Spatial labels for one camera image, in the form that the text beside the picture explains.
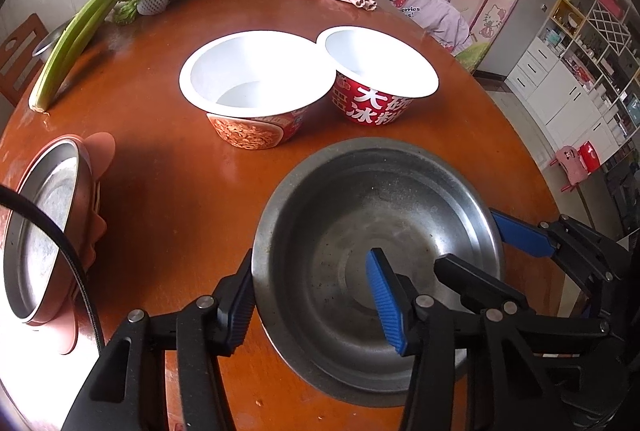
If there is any large steel bowl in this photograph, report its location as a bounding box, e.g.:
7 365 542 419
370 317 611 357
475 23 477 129
252 137 506 407

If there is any steel pan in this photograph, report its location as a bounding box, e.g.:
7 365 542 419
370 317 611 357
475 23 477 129
2 138 94 325

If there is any instant noodle bowl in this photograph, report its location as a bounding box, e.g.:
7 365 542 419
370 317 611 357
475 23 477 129
179 30 336 150
317 26 439 126

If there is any orange plastic plate with ears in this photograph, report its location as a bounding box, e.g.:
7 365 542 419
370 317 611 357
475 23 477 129
20 132 116 355

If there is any pink kids stool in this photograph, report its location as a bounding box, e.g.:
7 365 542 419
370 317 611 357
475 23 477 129
549 140 601 192

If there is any white cabinet shelf unit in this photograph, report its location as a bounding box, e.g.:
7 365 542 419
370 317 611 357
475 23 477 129
506 0 639 163

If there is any pink jacket on chair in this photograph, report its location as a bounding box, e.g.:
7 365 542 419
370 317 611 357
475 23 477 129
385 0 473 56

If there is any brown wooden slat chair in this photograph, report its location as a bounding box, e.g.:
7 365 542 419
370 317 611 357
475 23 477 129
0 13 48 106

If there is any small steel bowl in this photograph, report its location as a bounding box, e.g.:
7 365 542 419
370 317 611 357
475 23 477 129
32 19 72 62

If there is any near celery bunch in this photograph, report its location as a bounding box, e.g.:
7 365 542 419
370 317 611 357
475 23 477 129
28 0 119 112

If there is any green leafy vegetable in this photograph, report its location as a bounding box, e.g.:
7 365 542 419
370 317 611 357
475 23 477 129
112 0 139 26

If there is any fruit in white foam net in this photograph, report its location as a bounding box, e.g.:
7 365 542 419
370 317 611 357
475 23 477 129
137 0 169 16

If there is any black camera cable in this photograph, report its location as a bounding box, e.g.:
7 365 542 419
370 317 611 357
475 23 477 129
0 184 106 352

